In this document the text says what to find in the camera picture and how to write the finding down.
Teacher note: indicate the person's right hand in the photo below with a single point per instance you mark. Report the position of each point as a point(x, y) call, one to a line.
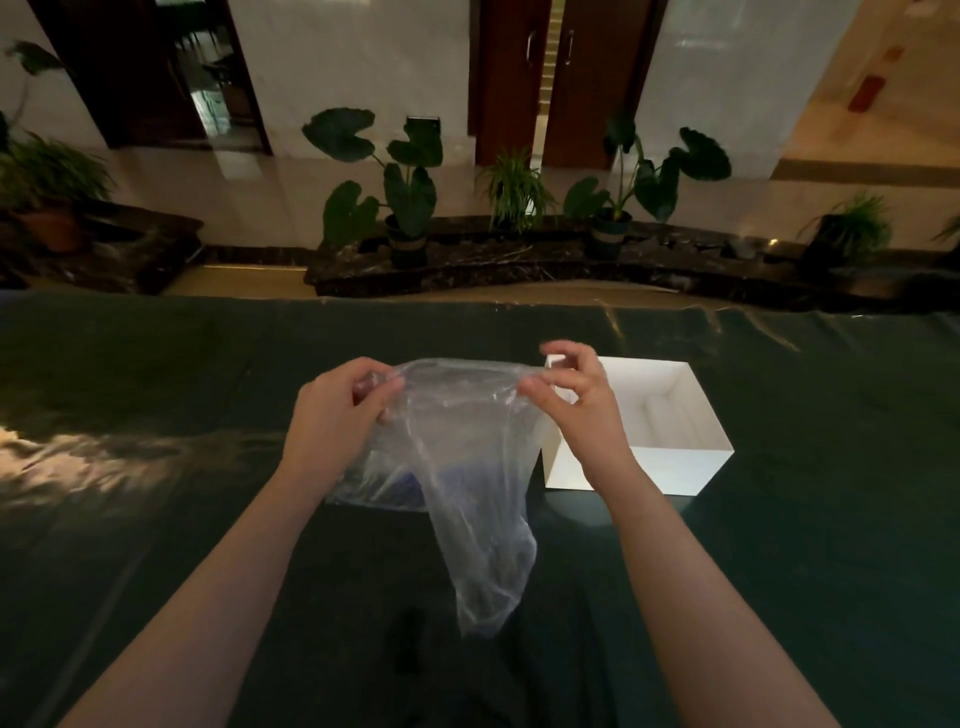
point(592, 427)

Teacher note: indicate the person's left hand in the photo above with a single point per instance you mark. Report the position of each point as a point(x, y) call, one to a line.
point(330, 427)

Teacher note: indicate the clear bin with blue latches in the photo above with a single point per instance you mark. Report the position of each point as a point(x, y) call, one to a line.
point(409, 486)

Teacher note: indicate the clear plastic bag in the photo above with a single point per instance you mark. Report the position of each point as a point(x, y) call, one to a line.
point(472, 480)

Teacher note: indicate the person's right forearm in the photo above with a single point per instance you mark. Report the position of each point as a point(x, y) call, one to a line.
point(712, 600)

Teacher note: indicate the person's left forearm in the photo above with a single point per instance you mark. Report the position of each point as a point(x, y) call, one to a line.
point(202, 600)

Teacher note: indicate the white cardboard box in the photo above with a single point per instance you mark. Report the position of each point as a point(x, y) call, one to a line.
point(675, 469)

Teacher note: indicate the long dark marble planter ledge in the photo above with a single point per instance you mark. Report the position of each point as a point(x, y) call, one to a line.
point(487, 266)

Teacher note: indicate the dark green table cover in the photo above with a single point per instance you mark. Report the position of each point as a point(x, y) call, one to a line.
point(150, 525)

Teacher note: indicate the large-leaf potted plant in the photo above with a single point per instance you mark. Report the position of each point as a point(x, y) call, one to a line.
point(656, 187)
point(409, 195)

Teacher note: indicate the grassy potted plant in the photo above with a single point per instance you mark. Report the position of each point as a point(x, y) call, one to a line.
point(949, 229)
point(514, 187)
point(851, 229)

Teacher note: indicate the short dark marble ledge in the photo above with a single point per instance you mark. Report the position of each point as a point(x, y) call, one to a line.
point(142, 255)

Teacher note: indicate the brown wooden door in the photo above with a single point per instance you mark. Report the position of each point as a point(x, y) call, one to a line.
point(604, 75)
point(506, 75)

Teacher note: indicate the grassy plant terracotta pot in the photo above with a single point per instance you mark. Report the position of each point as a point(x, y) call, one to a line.
point(52, 180)

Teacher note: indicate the black wall socket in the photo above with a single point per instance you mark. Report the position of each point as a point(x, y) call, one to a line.
point(422, 120)

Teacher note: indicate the red wall sign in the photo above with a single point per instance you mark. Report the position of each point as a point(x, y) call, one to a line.
point(865, 94)

